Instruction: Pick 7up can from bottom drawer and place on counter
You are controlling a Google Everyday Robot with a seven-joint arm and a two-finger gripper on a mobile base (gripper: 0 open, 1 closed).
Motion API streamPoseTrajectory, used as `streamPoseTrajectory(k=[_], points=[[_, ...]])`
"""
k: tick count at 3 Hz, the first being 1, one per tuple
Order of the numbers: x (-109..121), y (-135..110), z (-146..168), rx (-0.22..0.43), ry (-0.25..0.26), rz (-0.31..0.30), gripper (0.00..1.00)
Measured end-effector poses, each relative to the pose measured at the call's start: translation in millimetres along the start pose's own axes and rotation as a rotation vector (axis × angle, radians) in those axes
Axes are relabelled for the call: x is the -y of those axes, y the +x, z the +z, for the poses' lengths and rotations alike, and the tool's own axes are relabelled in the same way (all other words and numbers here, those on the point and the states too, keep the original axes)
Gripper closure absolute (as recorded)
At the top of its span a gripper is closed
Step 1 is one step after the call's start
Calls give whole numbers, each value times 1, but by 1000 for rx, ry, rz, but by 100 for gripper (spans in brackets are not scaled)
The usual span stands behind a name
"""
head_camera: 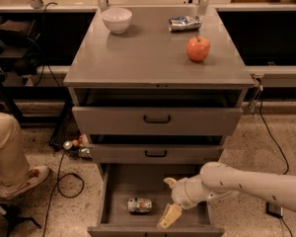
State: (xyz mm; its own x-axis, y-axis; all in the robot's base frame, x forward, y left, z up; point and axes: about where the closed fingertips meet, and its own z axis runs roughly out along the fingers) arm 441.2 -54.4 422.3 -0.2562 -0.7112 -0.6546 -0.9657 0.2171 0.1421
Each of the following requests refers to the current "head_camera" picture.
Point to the black power adapter box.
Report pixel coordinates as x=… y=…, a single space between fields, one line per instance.
x=274 y=210

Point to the grey drawer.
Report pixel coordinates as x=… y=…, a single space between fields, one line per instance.
x=155 y=149
x=177 y=113
x=125 y=181

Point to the grey drawer cabinet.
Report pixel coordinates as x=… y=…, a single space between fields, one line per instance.
x=148 y=57

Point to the items pile on floor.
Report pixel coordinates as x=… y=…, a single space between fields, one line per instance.
x=76 y=148

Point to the grey middle drawer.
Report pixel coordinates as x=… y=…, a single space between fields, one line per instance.
x=155 y=149

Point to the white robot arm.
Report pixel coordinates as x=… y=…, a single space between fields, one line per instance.
x=217 y=180

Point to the grey bottom drawer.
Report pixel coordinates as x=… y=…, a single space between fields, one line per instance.
x=125 y=181

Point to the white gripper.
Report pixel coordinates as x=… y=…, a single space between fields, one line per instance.
x=180 y=192

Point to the white red sneaker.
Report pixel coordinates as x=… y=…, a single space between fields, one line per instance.
x=35 y=176

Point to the white bowl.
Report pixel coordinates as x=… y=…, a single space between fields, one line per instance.
x=117 y=20

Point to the crushed silver can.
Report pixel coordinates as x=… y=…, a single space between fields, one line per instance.
x=186 y=23

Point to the grey top drawer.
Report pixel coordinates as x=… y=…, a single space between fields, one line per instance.
x=177 y=113

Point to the black equipment on left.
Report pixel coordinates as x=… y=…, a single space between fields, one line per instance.
x=19 y=51

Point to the red apple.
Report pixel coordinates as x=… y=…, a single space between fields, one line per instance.
x=197 y=48

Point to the person's leg beige trousers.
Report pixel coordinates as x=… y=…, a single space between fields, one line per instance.
x=14 y=166

